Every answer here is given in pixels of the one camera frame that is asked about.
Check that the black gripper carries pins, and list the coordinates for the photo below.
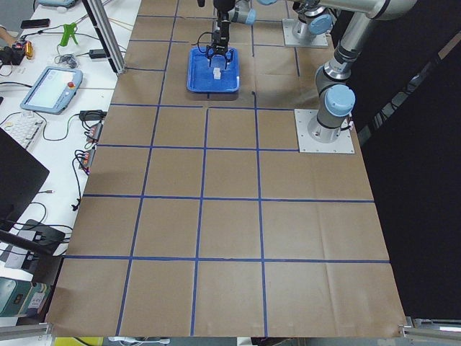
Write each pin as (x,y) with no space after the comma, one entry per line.
(224,30)

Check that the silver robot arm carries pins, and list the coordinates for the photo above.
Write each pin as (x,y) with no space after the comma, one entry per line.
(336,99)
(244,12)

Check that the blue plastic tray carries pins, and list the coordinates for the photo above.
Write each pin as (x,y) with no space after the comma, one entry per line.
(200,76)

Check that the black power adapter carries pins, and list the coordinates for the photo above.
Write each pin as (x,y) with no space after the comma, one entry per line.
(97,54)

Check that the brown paper table cover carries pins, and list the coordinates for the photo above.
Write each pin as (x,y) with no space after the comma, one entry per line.
(202,218)

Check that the blue teach pendant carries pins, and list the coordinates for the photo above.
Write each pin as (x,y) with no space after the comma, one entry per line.
(53,90)

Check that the black smartphone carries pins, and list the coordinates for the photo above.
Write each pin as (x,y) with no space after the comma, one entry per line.
(35,23)

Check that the white keyboard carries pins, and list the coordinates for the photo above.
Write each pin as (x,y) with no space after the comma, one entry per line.
(25,131)

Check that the black monitor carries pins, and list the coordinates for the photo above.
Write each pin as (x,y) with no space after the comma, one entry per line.
(22,176)

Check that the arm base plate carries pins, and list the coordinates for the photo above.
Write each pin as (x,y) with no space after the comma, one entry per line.
(326,144)
(307,35)

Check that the aluminium frame post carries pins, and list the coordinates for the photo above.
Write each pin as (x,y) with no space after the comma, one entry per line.
(100,20)

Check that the green handled grabber tool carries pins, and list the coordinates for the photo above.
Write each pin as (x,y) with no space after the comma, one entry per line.
(69,33)

